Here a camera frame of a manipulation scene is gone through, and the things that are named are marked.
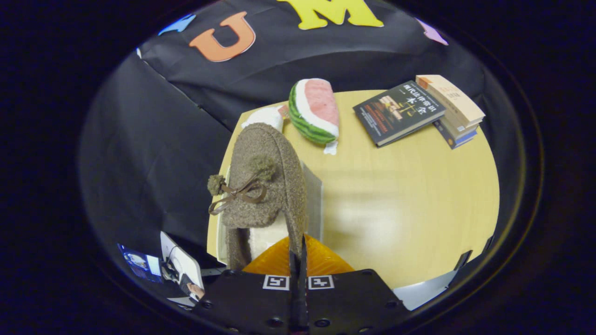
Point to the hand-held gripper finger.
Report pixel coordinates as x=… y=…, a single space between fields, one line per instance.
x=294 y=279
x=302 y=279

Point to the white fabric storage box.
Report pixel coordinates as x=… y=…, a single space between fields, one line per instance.
x=313 y=204

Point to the brown fuzzy shoe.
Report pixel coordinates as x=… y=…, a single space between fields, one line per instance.
x=279 y=153

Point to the white flat device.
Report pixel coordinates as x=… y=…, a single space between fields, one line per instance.
x=181 y=265

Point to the dark flat panel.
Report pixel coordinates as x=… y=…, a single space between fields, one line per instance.
x=463 y=259

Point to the white plush toy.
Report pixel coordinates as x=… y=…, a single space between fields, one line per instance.
x=267 y=116

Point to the watermelon slice plush toy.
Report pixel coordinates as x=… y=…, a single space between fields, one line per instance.
x=321 y=102

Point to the dark cover book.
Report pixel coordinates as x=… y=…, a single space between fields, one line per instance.
x=396 y=114

